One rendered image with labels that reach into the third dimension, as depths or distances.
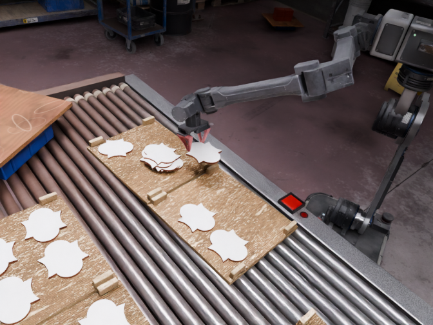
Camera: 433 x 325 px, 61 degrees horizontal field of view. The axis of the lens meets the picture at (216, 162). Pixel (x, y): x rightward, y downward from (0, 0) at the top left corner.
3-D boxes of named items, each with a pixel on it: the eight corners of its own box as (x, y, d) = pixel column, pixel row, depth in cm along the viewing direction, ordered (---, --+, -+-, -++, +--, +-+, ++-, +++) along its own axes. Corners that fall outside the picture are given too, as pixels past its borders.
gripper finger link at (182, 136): (178, 150, 141) (175, 128, 136) (191, 143, 145) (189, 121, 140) (190, 156, 136) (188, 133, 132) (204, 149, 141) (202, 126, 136)
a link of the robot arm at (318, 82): (357, 92, 102) (351, 57, 98) (308, 102, 108) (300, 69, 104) (361, 51, 138) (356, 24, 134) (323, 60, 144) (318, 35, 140)
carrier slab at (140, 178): (154, 122, 175) (154, 119, 174) (215, 166, 154) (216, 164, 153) (86, 149, 154) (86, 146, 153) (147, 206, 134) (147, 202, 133)
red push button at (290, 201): (290, 196, 146) (290, 194, 145) (301, 206, 143) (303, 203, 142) (279, 202, 143) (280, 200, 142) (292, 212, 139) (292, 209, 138)
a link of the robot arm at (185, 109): (219, 109, 131) (211, 86, 128) (207, 122, 122) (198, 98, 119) (191, 115, 137) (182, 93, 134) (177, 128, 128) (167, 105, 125)
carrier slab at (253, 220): (217, 169, 153) (218, 166, 152) (297, 229, 133) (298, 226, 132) (147, 207, 133) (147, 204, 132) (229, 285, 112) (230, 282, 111)
